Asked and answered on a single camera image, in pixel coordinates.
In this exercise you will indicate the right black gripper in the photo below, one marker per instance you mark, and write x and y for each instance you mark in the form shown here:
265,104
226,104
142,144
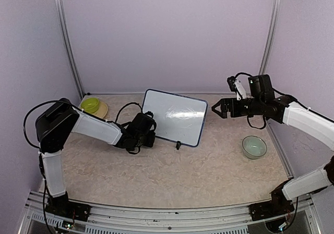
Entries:
226,106

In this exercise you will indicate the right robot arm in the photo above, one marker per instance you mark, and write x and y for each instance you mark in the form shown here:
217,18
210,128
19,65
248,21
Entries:
317,131

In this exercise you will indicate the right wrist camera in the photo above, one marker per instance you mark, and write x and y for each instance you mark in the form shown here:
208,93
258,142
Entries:
237,87

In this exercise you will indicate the lime green bowl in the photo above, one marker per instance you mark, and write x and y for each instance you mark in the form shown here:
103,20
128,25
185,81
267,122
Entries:
90,105

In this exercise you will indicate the front aluminium rail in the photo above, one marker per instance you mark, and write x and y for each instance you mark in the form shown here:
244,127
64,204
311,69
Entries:
106,217

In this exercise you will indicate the beige plate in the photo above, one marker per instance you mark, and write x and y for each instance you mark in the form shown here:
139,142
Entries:
102,110

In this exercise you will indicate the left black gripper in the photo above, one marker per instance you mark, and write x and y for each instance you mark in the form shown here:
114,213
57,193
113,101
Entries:
150,142

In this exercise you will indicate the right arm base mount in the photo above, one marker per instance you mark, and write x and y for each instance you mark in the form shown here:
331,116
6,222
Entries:
272,208

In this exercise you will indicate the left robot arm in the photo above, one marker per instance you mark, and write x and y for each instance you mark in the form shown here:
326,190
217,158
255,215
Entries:
63,121

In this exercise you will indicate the right aluminium frame post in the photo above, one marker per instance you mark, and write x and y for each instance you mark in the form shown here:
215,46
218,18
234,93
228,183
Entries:
270,36

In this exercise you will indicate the pale green glass bowl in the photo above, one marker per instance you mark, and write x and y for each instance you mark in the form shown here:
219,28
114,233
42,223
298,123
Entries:
253,147

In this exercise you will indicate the left aluminium frame post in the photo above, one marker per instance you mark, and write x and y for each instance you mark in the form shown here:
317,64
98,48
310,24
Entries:
68,48

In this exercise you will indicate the aluminium frame post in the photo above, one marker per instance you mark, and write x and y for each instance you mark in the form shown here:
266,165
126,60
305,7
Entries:
270,36
68,48

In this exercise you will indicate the small blue-framed whiteboard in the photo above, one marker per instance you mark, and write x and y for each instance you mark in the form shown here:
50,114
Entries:
180,119

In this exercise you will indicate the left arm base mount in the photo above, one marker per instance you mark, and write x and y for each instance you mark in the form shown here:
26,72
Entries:
62,206

